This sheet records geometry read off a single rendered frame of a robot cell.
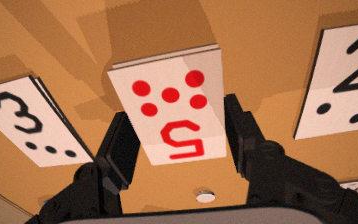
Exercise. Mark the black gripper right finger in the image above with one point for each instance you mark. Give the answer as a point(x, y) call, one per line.
point(277, 178)

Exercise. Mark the orange card cloth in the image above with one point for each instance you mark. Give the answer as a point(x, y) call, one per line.
point(268, 48)
point(15, 206)

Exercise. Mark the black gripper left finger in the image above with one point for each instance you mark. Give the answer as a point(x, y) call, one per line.
point(96, 185)

